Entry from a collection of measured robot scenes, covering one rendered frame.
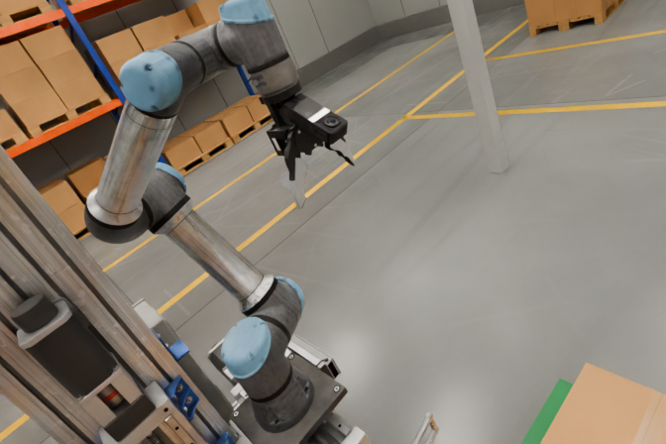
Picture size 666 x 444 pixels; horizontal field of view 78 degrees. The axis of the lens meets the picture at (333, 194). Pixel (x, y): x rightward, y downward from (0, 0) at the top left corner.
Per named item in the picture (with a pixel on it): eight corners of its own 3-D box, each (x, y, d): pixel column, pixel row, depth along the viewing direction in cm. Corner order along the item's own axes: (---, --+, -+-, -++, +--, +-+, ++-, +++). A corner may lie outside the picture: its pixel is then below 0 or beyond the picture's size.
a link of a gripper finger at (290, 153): (302, 181, 75) (306, 133, 74) (308, 181, 73) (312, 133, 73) (280, 179, 72) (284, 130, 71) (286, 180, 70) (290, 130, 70)
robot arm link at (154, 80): (55, 244, 81) (109, 37, 53) (95, 213, 90) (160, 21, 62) (106, 277, 83) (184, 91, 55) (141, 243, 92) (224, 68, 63)
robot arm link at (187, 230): (268, 358, 103) (91, 205, 89) (288, 312, 115) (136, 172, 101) (299, 345, 96) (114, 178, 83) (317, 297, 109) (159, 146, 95)
